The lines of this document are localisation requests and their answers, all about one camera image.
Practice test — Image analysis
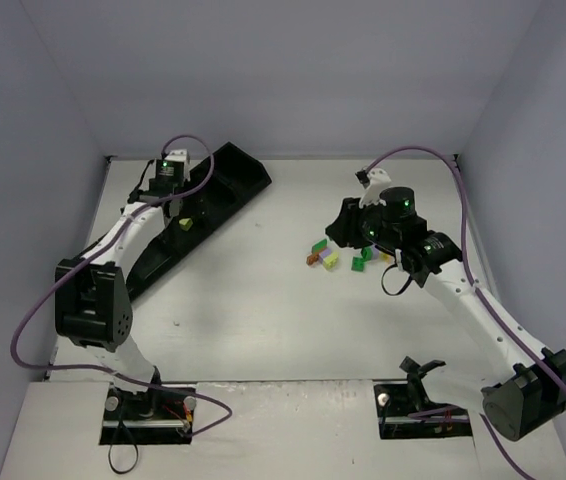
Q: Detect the green lego brick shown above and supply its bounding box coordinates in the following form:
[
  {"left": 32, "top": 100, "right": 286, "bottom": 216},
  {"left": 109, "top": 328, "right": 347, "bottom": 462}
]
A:
[{"left": 351, "top": 256, "right": 366, "bottom": 272}]

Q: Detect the brown purple lime lego stack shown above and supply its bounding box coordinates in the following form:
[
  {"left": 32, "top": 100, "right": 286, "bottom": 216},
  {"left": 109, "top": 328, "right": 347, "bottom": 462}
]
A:
[{"left": 306, "top": 248, "right": 339, "bottom": 271}]

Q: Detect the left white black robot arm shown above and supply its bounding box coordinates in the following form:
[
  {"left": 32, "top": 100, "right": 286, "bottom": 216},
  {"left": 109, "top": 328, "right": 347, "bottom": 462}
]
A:
[{"left": 54, "top": 150, "right": 191, "bottom": 395}]

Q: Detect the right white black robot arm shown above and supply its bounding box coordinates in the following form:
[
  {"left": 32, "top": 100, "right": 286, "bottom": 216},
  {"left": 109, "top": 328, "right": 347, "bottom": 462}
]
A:
[{"left": 325, "top": 187, "right": 566, "bottom": 441}]

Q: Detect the black five-compartment sorting tray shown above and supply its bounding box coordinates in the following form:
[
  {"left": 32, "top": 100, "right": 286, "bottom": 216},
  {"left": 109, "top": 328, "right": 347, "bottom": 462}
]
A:
[{"left": 126, "top": 142, "right": 272, "bottom": 301}]

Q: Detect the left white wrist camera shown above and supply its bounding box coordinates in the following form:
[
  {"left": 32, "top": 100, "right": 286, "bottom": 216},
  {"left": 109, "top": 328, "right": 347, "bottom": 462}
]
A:
[{"left": 163, "top": 149, "right": 190, "bottom": 169}]

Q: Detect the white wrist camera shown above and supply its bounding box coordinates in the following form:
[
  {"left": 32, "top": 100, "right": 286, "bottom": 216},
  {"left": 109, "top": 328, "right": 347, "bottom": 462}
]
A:
[
  {"left": 163, "top": 149, "right": 190, "bottom": 169},
  {"left": 356, "top": 168, "right": 392, "bottom": 209}
]

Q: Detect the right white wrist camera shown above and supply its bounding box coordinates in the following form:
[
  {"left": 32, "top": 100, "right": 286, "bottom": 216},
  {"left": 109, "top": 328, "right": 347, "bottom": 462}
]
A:
[{"left": 356, "top": 168, "right": 392, "bottom": 209}]

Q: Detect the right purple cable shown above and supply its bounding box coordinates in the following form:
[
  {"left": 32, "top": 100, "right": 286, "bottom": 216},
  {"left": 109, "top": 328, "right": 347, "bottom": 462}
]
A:
[{"left": 370, "top": 146, "right": 566, "bottom": 480}]

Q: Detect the purple cable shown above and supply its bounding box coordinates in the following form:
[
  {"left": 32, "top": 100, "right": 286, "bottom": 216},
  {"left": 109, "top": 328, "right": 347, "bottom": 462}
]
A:
[
  {"left": 370, "top": 146, "right": 566, "bottom": 480},
  {"left": 10, "top": 134, "right": 233, "bottom": 441}
]

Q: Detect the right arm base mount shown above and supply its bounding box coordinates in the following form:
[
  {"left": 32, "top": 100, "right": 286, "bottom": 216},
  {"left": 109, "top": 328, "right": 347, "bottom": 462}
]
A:
[{"left": 373, "top": 356, "right": 473, "bottom": 440}]

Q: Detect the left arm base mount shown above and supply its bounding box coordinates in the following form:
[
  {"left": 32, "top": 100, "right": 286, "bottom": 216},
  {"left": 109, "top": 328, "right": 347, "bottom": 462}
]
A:
[{"left": 99, "top": 385, "right": 197, "bottom": 446}]

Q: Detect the black cable loop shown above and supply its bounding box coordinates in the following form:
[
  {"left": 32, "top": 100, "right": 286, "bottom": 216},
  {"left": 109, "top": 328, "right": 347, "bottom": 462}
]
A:
[{"left": 106, "top": 419, "right": 139, "bottom": 474}]

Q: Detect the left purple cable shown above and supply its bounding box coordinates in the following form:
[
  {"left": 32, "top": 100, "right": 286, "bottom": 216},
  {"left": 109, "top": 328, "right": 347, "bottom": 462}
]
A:
[{"left": 10, "top": 134, "right": 233, "bottom": 441}]

